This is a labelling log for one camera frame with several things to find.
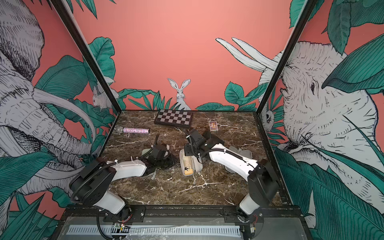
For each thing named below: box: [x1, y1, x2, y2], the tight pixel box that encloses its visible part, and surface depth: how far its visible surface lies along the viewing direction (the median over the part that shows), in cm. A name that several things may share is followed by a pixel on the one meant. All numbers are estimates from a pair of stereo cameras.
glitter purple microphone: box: [115, 126, 150, 134], surface depth 106 cm
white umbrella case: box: [179, 149, 203, 176], surface depth 92 cm
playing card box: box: [209, 120, 219, 132], surface depth 113 cm
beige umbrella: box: [183, 156, 194, 175], surface depth 90 cm
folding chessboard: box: [154, 109, 193, 128], surface depth 113 cm
